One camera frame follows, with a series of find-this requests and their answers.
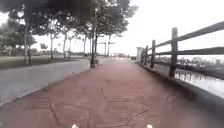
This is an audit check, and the red paved path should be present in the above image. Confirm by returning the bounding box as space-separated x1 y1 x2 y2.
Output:
0 58 224 128

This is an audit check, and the row of trees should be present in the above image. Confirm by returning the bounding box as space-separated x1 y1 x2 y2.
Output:
0 0 139 69

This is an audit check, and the pale pillar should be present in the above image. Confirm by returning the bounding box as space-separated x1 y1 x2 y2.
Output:
135 46 144 64

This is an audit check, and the dark wooden fence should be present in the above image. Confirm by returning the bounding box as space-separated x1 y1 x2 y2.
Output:
139 20 224 80

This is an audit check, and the grey paved strip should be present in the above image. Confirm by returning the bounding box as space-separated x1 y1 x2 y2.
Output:
0 58 111 106

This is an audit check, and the grass strip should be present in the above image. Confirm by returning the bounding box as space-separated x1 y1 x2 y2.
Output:
0 54 91 71

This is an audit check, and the grey kerb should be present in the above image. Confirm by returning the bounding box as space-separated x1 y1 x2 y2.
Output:
138 61 224 116

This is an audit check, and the water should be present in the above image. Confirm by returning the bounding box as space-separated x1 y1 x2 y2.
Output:
153 61 224 100

